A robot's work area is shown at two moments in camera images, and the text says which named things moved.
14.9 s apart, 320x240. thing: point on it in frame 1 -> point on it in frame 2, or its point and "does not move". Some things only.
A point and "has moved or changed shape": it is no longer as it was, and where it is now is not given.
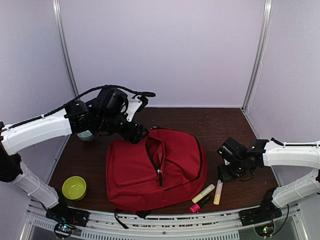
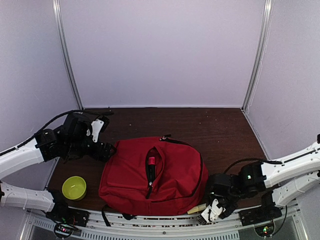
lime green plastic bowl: (74, 187) does not move
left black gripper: (137, 136) -> (104, 155)
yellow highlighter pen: (209, 189) -> (196, 209)
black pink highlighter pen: (196, 207) -> (151, 164)
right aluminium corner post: (266, 31) does not move
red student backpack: (165, 169) has moved or changed shape
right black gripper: (224, 175) -> (223, 216)
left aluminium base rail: (58, 159) does not move
